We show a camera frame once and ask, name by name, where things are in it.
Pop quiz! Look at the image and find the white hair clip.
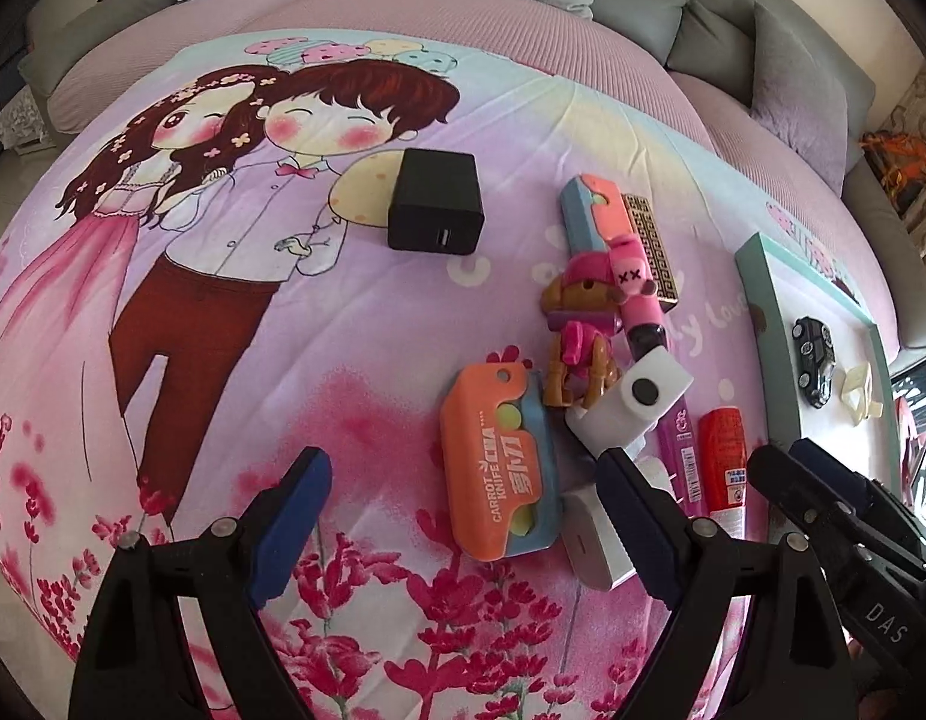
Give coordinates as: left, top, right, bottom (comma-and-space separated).
836, 364, 888, 425

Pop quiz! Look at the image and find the printed cartoon blanket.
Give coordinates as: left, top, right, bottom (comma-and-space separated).
0, 37, 906, 720

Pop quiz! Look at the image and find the lilac grey cushion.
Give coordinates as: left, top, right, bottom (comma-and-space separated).
751, 4, 876, 173

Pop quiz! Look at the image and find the pink watch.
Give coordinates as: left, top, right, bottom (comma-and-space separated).
607, 235, 670, 361

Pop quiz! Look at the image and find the pink waffle sofa cover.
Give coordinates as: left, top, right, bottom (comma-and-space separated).
49, 0, 846, 200

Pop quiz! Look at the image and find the purple lighter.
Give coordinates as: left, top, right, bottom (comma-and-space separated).
654, 401, 711, 518

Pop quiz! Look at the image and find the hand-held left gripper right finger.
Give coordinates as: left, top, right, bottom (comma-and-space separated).
594, 447, 865, 720

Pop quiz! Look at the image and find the teal cardboard tray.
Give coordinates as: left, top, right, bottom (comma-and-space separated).
735, 232, 906, 511

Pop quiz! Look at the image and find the pink brown toy dog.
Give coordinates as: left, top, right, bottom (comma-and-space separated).
539, 255, 627, 410

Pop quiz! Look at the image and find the beige patterned curtain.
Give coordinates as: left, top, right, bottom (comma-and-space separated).
871, 52, 926, 143

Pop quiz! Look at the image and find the black charger block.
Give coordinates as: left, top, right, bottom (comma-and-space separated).
388, 148, 485, 256

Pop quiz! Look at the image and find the large orange blue toy knife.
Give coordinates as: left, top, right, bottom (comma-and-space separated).
442, 361, 560, 562

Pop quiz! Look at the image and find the orange patterned bag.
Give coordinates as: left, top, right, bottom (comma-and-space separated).
860, 131, 926, 205

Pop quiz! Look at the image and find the small orange blue toy knife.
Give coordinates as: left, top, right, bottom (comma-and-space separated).
559, 174, 629, 271

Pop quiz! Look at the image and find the black toy car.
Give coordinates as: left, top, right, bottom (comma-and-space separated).
791, 315, 839, 410

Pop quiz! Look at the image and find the white watch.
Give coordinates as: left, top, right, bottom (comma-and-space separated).
564, 349, 695, 466

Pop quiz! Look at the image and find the gold patterned lighter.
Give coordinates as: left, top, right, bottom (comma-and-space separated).
620, 193, 678, 316

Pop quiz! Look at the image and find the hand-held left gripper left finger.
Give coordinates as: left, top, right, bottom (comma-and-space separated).
67, 447, 335, 720

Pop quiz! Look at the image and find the grey sofa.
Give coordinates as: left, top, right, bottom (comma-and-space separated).
0, 0, 906, 346

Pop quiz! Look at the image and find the red lighter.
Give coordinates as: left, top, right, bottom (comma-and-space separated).
697, 406, 753, 541

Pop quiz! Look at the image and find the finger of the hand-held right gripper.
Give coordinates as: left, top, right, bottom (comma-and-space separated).
789, 437, 926, 552
746, 444, 926, 583

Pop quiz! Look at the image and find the white charger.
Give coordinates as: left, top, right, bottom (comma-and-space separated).
560, 457, 642, 592

